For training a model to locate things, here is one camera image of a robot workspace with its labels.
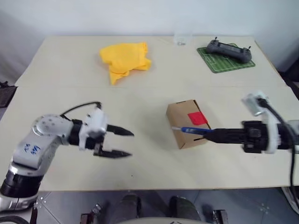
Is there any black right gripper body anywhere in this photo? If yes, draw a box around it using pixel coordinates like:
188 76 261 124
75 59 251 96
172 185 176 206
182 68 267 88
241 120 269 154

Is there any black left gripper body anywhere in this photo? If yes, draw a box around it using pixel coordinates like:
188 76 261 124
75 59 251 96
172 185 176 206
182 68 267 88
85 133 106 157

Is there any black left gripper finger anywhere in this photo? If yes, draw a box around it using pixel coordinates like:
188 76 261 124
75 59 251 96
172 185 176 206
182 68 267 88
102 148 134 160
107 124 135 138

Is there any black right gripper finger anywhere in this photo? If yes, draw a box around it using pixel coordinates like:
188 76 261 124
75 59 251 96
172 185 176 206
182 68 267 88
204 127 244 137
206 135 244 145

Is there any blue pen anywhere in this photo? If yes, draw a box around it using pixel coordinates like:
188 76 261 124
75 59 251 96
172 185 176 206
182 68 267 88
172 126 214 135

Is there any brown cardboard box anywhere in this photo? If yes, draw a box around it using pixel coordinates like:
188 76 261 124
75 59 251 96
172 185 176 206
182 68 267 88
166 99 212 150

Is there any red tape piece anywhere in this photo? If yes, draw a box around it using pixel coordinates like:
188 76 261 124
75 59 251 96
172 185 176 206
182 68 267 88
187 111 208 126

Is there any green soccer field mat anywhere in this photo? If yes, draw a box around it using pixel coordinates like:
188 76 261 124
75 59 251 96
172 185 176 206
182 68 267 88
196 46 256 74

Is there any yellow cloth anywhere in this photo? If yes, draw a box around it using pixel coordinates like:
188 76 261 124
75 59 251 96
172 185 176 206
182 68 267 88
99 41 152 86

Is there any grey handheld controller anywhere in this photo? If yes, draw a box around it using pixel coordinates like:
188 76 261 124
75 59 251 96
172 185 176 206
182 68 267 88
206 36 254 63

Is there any clear plastic cup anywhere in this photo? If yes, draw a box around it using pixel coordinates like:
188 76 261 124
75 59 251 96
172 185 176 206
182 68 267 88
173 32 193 46

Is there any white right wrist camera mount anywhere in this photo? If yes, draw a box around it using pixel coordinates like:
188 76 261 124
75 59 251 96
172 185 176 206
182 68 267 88
242 90 281 155

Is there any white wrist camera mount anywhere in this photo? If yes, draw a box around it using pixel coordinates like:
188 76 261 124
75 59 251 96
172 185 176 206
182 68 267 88
78 108 110 150
242 90 281 155

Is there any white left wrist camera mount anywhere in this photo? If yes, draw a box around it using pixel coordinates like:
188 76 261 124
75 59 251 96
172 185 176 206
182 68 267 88
78 108 110 150

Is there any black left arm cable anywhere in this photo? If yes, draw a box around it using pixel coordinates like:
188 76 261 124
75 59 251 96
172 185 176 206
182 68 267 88
61 101 103 122

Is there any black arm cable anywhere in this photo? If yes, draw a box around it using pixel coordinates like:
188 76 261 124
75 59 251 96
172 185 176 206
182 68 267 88
256 97 297 188
61 101 103 122

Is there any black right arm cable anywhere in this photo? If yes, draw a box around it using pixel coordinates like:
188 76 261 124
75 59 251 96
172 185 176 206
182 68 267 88
256 97 297 188

